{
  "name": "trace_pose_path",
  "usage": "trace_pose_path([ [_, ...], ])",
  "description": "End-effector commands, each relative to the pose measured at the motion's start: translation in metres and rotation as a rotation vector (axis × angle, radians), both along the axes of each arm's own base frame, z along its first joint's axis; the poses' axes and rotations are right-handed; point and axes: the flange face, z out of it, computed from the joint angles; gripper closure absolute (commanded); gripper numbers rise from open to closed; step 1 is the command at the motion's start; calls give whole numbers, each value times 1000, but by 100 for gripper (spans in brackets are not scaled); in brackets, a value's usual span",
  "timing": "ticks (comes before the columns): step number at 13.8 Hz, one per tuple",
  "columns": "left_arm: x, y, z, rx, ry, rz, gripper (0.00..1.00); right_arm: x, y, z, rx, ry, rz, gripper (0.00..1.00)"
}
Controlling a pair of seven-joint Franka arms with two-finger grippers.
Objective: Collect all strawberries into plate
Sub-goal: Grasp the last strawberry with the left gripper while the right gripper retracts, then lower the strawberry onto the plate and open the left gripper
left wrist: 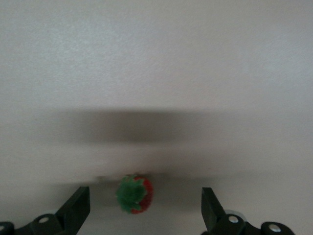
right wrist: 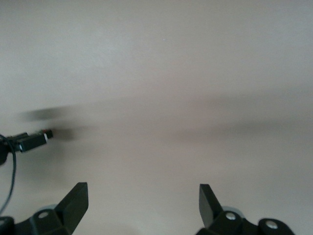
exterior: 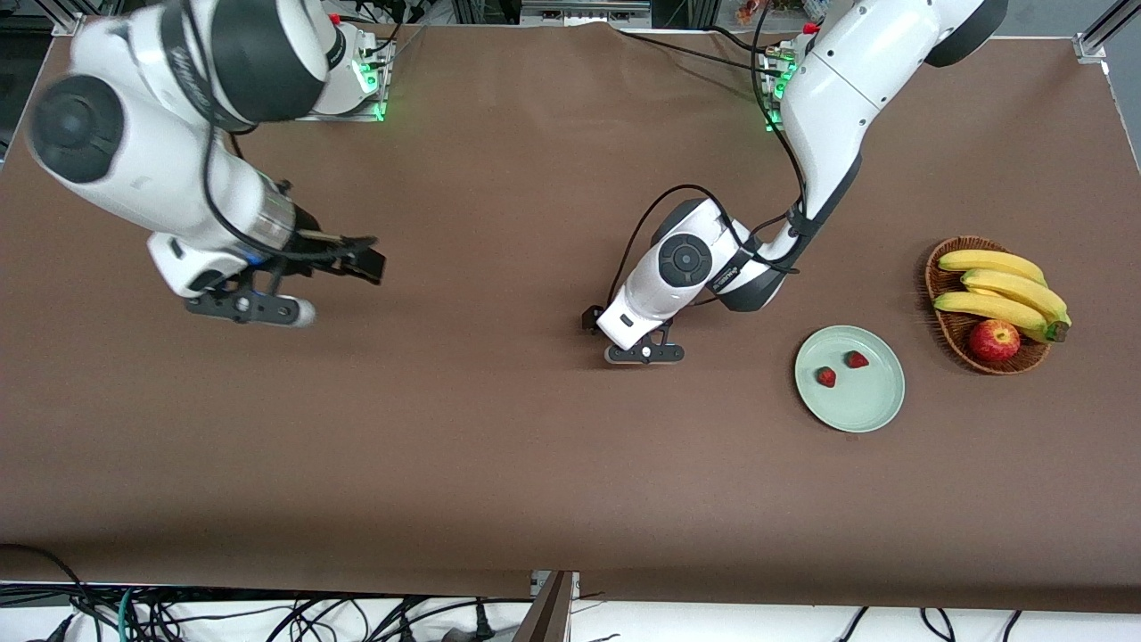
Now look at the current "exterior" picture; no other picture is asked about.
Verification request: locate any light green plate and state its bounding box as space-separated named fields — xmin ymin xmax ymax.
xmin=794 ymin=325 xmax=906 ymax=434

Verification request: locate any brown table cover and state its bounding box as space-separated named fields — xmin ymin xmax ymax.
xmin=0 ymin=16 xmax=1141 ymax=616

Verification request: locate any aluminium beam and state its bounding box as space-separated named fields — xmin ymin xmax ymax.
xmin=513 ymin=571 xmax=576 ymax=642

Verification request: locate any brown wicker basket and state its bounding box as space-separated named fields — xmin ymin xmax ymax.
xmin=924 ymin=236 xmax=1053 ymax=376

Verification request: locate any red apple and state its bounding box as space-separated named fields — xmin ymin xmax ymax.
xmin=969 ymin=319 xmax=1022 ymax=363

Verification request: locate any yellow banana bunch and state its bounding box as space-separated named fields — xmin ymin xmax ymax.
xmin=932 ymin=249 xmax=1072 ymax=345

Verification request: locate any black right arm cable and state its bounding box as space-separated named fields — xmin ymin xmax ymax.
xmin=178 ymin=0 xmax=380 ymax=264

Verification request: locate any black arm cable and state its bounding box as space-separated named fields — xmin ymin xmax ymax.
xmin=606 ymin=0 xmax=808 ymax=309
xmin=178 ymin=0 xmax=380 ymax=264

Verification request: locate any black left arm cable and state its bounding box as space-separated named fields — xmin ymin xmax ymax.
xmin=606 ymin=0 xmax=808 ymax=309

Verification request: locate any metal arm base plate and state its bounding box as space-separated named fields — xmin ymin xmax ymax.
xmin=764 ymin=49 xmax=803 ymax=135
xmin=299 ymin=36 xmax=393 ymax=123

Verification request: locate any black cable across tabletop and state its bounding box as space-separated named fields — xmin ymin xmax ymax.
xmin=615 ymin=29 xmax=785 ymax=79

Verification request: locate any grey metal rail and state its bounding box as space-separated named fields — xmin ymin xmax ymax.
xmin=520 ymin=0 xmax=653 ymax=29

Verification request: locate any black arched cable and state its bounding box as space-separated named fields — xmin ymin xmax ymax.
xmin=0 ymin=542 xmax=103 ymax=642

